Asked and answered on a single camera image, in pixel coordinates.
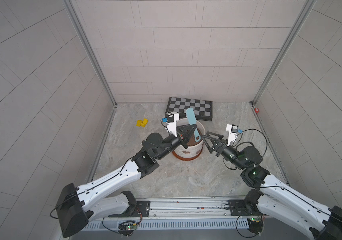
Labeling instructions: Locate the yellow plastic block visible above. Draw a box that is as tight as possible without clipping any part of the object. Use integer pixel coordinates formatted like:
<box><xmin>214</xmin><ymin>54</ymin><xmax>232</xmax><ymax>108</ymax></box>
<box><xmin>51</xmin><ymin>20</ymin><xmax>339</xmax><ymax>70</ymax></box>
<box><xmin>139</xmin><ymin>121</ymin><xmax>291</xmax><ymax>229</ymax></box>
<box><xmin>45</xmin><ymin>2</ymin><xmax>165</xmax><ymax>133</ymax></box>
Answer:
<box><xmin>136</xmin><ymin>118</ymin><xmax>148</xmax><ymax>128</ymax></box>

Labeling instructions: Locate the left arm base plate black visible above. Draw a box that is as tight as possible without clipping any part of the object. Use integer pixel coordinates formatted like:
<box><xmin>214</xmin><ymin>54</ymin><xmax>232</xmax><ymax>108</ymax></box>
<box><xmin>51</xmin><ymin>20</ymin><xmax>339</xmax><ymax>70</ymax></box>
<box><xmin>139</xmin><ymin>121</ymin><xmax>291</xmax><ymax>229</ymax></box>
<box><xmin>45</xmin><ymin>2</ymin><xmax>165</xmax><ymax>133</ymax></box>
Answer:
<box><xmin>108</xmin><ymin>201</ymin><xmax>151</xmax><ymax>218</ymax></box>

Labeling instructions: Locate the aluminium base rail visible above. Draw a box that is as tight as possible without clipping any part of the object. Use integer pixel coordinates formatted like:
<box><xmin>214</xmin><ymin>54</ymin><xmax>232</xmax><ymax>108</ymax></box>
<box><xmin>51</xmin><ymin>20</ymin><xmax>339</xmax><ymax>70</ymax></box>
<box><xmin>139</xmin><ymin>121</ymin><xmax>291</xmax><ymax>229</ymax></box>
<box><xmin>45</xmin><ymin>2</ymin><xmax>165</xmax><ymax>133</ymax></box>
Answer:
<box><xmin>65</xmin><ymin>196</ymin><xmax>268</xmax><ymax>223</ymax></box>

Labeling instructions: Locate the black grey checkerboard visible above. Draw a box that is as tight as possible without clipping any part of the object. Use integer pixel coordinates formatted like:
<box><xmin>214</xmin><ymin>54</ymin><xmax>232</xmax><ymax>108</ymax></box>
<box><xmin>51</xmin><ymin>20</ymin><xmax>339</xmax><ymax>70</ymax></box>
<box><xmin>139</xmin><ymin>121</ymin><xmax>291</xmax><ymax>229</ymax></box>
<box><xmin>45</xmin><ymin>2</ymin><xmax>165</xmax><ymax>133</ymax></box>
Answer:
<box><xmin>166</xmin><ymin>97</ymin><xmax>213</xmax><ymax>122</ymax></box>

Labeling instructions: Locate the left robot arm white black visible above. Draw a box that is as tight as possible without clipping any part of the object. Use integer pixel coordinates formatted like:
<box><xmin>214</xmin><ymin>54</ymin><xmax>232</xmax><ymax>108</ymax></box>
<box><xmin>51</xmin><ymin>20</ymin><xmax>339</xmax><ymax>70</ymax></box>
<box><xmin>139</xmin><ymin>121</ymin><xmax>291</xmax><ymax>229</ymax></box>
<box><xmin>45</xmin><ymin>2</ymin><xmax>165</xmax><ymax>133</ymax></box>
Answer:
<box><xmin>54</xmin><ymin>124</ymin><xmax>197</xmax><ymax>238</ymax></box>

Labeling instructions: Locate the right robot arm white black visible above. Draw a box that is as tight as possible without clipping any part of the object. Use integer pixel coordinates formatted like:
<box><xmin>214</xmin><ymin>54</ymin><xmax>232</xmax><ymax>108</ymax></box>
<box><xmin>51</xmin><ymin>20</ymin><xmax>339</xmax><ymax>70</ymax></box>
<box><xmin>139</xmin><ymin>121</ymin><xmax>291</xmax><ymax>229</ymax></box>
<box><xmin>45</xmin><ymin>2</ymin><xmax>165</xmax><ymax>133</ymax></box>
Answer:
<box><xmin>202</xmin><ymin>132</ymin><xmax>342</xmax><ymax>240</ymax></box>

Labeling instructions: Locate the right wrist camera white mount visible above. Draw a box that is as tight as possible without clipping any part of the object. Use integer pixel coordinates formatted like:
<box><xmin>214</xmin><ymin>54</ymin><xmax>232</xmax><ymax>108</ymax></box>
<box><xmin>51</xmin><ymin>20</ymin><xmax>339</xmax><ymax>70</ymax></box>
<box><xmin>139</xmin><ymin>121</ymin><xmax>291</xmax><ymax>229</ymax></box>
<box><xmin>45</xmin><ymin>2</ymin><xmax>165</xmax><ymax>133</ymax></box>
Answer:
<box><xmin>226</xmin><ymin>124</ymin><xmax>243</xmax><ymax>146</ymax></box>

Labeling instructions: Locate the brown mud in pot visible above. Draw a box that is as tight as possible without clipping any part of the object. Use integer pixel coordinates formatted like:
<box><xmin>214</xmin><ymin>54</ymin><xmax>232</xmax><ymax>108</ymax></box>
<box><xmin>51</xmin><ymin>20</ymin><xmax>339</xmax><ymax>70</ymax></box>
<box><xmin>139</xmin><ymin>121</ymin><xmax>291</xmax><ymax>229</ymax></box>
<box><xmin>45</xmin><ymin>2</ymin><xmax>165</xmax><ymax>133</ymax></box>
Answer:
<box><xmin>187</xmin><ymin>129</ymin><xmax>202</xmax><ymax>147</ymax></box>

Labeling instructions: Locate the circuit board with wires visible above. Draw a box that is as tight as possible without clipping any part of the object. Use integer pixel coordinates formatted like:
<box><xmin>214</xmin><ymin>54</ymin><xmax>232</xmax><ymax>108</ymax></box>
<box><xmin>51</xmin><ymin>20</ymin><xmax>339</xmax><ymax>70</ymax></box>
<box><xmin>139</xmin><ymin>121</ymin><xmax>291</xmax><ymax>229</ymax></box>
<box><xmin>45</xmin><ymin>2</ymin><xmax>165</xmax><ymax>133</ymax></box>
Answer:
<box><xmin>248</xmin><ymin>218</ymin><xmax>264</xmax><ymax>235</ymax></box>
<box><xmin>118</xmin><ymin>221</ymin><xmax>139</xmax><ymax>237</ymax></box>

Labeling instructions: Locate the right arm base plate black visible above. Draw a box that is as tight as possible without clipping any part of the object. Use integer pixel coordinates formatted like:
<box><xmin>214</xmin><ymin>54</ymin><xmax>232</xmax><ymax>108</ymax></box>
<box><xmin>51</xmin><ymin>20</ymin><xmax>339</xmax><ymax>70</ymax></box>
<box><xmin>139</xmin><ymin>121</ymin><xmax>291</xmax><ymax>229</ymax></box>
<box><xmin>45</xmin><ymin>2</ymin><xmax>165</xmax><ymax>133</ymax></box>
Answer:
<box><xmin>228</xmin><ymin>200</ymin><xmax>255</xmax><ymax>217</ymax></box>

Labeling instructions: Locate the white ceramic pot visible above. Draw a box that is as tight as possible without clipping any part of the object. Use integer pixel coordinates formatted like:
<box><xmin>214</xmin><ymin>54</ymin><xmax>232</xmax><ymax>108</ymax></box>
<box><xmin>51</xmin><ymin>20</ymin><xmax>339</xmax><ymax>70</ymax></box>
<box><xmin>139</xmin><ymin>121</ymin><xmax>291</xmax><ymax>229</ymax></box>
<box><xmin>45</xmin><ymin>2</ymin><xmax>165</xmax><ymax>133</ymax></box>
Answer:
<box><xmin>174</xmin><ymin>119</ymin><xmax>206</xmax><ymax>156</ymax></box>

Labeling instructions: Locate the left circuit board with wires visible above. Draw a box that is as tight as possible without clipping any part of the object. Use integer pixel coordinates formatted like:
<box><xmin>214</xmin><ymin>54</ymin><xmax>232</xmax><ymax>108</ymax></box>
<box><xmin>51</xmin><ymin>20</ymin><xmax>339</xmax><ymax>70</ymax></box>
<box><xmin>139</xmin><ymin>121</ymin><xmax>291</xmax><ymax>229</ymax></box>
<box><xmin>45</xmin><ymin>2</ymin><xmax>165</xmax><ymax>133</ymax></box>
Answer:
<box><xmin>118</xmin><ymin>221</ymin><xmax>139</xmax><ymax>237</ymax></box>

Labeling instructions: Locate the terracotta saucer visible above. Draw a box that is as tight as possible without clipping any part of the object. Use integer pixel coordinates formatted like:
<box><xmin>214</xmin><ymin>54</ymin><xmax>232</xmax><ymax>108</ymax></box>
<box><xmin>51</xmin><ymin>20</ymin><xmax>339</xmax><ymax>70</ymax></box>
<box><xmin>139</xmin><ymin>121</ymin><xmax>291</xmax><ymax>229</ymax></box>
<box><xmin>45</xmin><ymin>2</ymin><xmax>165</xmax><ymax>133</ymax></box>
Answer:
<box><xmin>172</xmin><ymin>149</ymin><xmax>203</xmax><ymax>161</ymax></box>

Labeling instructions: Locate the right circuit board with wires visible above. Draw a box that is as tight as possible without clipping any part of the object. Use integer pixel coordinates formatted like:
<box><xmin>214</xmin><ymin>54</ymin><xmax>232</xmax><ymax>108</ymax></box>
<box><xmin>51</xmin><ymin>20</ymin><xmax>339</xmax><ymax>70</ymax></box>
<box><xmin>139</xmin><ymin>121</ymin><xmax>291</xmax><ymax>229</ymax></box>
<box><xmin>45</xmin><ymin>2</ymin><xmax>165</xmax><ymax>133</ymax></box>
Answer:
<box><xmin>248</xmin><ymin>218</ymin><xmax>264</xmax><ymax>235</ymax></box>

